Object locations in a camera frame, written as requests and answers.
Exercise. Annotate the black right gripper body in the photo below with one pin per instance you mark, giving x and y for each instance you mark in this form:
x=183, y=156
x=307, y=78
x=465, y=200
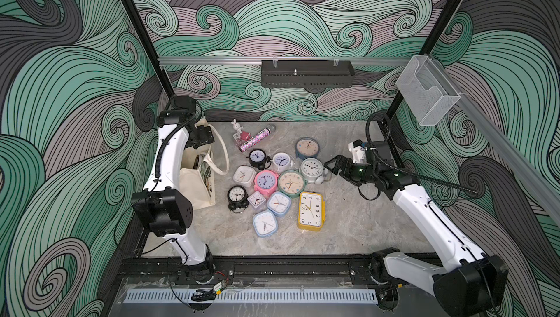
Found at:
x=364, y=172

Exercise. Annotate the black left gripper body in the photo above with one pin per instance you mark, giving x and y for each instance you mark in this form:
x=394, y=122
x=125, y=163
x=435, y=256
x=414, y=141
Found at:
x=200, y=138

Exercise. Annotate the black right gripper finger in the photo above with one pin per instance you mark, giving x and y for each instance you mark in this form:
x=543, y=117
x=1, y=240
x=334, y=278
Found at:
x=342, y=172
x=337, y=161

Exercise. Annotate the white twin-bell alarm clock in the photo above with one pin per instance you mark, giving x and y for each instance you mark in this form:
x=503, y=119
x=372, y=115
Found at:
x=313, y=171

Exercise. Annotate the yellow rectangular alarm clock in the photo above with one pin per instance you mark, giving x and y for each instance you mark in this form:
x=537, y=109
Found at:
x=311, y=211

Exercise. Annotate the cream floral canvas bag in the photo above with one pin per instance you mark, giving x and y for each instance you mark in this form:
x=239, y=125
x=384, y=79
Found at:
x=198, y=170

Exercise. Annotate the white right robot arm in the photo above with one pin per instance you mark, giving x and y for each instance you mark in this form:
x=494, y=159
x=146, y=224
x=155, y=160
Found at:
x=468, y=281

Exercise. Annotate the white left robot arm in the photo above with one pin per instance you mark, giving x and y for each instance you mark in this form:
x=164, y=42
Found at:
x=160, y=206

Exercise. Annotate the blue round alarm clock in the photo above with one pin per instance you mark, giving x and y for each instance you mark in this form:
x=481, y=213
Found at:
x=307, y=147

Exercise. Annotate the green round alarm clock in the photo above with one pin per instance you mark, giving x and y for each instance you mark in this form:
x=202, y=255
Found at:
x=291, y=183

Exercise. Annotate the small white round clock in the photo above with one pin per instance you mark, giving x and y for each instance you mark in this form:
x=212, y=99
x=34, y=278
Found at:
x=281, y=162

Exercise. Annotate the white square alarm clock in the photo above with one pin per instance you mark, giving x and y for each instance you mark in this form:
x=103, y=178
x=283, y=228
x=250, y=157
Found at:
x=244, y=176

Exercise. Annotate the small black twin-bell clock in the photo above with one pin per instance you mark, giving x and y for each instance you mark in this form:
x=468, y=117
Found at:
x=259, y=159

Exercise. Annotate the light blue square clock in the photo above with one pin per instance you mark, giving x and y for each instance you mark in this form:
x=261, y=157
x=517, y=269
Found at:
x=279, y=204

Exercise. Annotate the black twin-bell alarm clock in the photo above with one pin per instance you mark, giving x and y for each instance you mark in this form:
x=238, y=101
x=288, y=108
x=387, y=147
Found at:
x=237, y=198

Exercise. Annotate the pink twin-bell alarm clock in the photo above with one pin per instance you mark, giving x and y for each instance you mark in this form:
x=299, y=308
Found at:
x=266, y=183

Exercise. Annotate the small pink square clock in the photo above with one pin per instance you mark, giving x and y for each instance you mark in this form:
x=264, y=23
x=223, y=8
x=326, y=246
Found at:
x=256, y=200

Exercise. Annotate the blue square alarm clock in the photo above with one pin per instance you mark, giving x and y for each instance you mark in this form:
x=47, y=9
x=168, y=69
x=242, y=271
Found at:
x=265, y=223

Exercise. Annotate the white bunny figurine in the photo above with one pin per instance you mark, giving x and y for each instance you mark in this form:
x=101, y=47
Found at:
x=238, y=130

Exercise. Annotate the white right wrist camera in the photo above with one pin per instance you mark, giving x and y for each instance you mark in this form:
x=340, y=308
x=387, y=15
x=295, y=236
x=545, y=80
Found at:
x=358, y=152

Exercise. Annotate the aluminium back rail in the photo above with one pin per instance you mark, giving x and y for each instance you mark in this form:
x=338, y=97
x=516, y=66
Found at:
x=221, y=60

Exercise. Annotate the aluminium rail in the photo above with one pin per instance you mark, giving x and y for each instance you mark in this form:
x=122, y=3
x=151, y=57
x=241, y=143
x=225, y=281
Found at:
x=496, y=115
x=221, y=60

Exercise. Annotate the clear plastic wall holder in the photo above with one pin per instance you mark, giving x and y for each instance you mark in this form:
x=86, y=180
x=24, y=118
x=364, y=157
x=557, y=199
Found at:
x=427, y=89

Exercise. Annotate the black perforated wall shelf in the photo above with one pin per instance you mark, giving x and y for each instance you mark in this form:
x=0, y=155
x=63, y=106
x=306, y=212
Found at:
x=312, y=76

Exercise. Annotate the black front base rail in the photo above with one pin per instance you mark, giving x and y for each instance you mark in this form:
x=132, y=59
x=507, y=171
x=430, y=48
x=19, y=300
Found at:
x=359, y=269

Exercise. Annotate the aluminium right rail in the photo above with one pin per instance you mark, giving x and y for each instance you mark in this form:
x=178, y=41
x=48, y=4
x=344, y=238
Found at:
x=496, y=115

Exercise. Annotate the white slotted cable duct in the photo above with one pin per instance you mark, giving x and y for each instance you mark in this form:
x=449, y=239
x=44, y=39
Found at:
x=343, y=296

